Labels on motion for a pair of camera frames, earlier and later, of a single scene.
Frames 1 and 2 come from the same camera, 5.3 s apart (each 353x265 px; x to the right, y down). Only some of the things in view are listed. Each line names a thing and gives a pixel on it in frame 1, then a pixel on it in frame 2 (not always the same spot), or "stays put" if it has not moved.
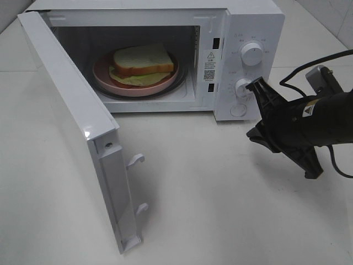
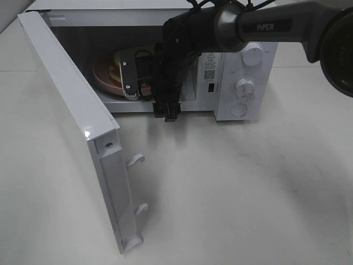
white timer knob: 241,91 stays put
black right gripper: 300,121 to 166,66
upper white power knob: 251,54 stays put
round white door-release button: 238,110 stays put
